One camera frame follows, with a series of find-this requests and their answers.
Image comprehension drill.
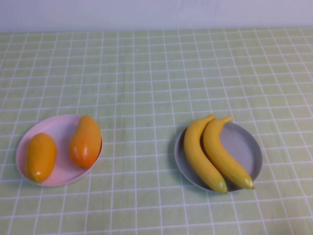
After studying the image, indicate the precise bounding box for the yellow plastic banana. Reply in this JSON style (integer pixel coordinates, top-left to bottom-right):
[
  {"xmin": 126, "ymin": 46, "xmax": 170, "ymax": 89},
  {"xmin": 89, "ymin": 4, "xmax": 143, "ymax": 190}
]
[
  {"xmin": 183, "ymin": 114, "xmax": 229, "ymax": 194},
  {"xmin": 203, "ymin": 115, "xmax": 256, "ymax": 190}
]

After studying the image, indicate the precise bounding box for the orange mango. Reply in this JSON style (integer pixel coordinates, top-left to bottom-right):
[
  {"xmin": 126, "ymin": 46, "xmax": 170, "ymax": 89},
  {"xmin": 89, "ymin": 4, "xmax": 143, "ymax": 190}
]
[{"xmin": 69, "ymin": 115, "xmax": 103, "ymax": 170}]

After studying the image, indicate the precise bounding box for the yellow mango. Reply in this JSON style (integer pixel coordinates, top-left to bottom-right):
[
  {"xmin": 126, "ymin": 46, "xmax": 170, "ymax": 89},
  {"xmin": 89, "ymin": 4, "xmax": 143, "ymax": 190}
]
[{"xmin": 25, "ymin": 132, "xmax": 58, "ymax": 184}]

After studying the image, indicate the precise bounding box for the grey-blue round plate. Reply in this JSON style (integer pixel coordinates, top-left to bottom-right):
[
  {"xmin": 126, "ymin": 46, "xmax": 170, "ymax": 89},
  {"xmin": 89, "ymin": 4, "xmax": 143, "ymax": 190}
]
[{"xmin": 174, "ymin": 119, "xmax": 264, "ymax": 194}]

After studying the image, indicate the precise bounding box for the pink round plate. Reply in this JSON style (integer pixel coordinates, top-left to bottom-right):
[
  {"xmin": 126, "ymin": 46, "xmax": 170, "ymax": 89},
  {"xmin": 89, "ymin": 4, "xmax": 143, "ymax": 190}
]
[{"xmin": 16, "ymin": 114, "xmax": 104, "ymax": 188}]

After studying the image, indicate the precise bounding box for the green checked tablecloth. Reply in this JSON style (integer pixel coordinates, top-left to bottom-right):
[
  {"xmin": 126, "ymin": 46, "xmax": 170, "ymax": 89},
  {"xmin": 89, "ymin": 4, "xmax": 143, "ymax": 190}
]
[{"xmin": 0, "ymin": 27, "xmax": 313, "ymax": 235}]

